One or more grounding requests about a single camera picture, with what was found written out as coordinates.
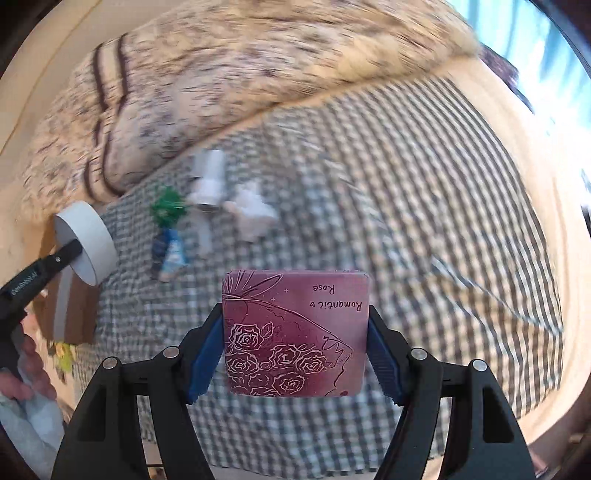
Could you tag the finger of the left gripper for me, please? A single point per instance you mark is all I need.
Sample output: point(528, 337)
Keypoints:
point(21, 290)

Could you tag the white unicorn toy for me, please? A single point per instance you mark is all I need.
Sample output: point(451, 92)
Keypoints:
point(253, 216)

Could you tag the white foam stick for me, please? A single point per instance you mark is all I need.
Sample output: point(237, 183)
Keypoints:
point(203, 222)

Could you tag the brown cardboard box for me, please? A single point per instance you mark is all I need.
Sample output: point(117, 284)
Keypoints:
point(67, 310)

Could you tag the blue tissue pack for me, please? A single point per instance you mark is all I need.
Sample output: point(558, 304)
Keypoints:
point(167, 255)

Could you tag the person's hand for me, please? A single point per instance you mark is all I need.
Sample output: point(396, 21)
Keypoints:
point(34, 378)

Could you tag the green snack bag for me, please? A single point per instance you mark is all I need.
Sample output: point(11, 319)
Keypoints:
point(168, 208)

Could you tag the pink rose card box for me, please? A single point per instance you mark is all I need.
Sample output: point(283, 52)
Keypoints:
point(295, 333)

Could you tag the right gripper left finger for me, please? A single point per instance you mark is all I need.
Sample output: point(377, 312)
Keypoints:
point(180, 375)

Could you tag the white tape roll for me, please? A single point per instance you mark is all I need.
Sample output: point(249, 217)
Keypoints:
point(98, 257)

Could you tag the floral patterned duvet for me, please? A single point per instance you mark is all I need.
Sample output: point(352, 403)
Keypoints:
point(137, 101)

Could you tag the white charger with carabiner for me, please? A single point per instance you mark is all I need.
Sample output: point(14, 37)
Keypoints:
point(207, 189)

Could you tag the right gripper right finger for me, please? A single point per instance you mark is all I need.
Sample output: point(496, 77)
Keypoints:
point(413, 379)

